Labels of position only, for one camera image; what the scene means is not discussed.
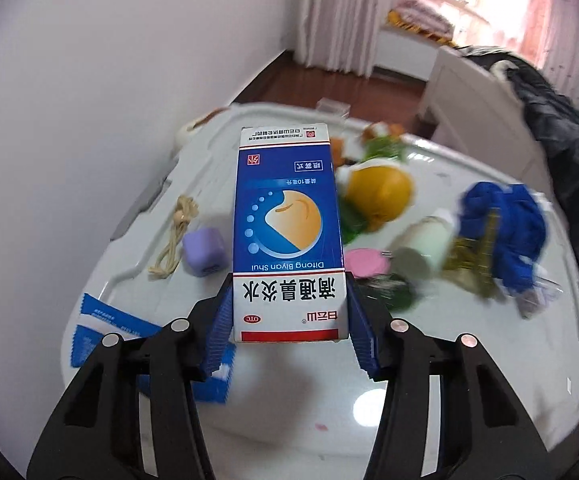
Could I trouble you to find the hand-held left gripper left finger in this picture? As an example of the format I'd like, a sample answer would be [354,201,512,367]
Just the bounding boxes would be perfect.
[26,272,235,480]

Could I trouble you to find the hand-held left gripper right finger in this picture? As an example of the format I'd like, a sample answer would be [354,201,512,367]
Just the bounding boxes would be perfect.
[345,271,550,480]

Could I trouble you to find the blue and white medicine box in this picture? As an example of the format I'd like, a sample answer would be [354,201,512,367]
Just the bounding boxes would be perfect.
[232,124,350,345]

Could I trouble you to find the dark green spray bottle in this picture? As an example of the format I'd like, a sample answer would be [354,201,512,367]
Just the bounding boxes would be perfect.
[364,275,423,311]

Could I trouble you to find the light purple cube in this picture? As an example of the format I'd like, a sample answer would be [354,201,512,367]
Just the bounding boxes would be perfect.
[182,226,229,278]

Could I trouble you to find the pink oval nail clipper case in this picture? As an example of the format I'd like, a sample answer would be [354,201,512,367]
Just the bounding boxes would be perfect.
[344,247,390,278]

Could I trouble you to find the pale green bottle white cap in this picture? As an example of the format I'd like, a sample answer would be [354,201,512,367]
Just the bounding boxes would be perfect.
[389,215,455,281]

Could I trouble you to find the blue and white packet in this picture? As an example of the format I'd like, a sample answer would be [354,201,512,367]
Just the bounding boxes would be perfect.
[69,292,236,405]

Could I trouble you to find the yellow plush toy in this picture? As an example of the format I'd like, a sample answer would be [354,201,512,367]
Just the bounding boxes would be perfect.
[337,157,415,233]

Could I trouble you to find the blue cloth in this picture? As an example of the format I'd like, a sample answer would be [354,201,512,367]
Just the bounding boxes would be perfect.
[457,182,550,296]

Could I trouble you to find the white and brown plush toy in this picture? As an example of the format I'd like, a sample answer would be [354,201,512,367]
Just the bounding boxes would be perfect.
[176,107,230,148]

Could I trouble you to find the clear plastic holder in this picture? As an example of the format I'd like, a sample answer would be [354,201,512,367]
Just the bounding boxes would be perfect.
[318,100,351,120]

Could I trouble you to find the yellow tiger print blanket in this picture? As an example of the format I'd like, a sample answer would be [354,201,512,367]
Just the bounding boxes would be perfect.
[387,10,455,43]

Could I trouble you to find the spotted pale pink curtain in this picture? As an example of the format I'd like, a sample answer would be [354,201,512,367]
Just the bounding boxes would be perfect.
[294,0,405,78]

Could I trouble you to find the folded pink quilt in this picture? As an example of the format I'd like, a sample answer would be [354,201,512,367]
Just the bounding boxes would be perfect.
[392,0,453,33]

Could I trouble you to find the sheer pink curtain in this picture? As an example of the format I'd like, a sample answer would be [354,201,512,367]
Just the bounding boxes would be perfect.
[399,0,560,56]

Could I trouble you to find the beige knotted cord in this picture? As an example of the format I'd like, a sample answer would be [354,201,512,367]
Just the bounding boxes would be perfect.
[148,195,201,279]

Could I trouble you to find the white bed frame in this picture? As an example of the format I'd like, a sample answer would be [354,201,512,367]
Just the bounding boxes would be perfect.
[417,45,555,196]

